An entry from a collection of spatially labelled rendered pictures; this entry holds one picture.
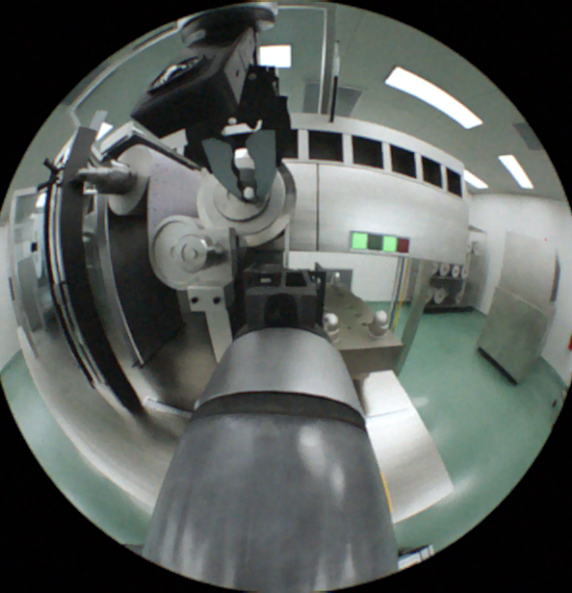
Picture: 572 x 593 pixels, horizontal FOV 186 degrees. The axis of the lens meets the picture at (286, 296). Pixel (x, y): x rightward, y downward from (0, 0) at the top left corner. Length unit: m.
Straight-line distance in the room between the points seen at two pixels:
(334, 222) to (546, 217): 4.45
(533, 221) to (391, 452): 4.59
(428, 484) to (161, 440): 0.43
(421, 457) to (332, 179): 0.72
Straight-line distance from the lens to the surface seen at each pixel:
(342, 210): 0.61
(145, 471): 0.36
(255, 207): 0.23
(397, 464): 0.34
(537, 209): 4.73
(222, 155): 0.19
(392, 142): 0.79
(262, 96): 0.16
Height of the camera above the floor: 1.19
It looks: 20 degrees down
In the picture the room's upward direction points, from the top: straight up
